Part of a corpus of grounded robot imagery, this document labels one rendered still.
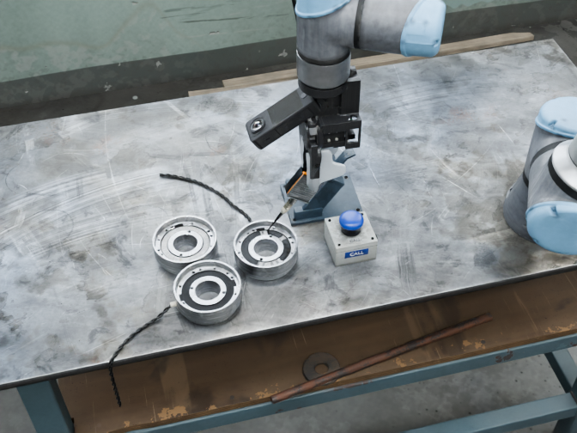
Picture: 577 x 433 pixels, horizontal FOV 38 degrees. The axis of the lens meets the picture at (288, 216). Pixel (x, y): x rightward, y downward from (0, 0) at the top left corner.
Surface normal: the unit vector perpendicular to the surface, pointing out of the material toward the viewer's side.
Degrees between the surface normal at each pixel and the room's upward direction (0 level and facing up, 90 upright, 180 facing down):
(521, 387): 0
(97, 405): 0
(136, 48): 90
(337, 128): 90
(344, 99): 90
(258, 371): 0
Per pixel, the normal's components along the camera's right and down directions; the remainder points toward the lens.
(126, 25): 0.24, 0.70
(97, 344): -0.01, -0.69
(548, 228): -0.25, 0.79
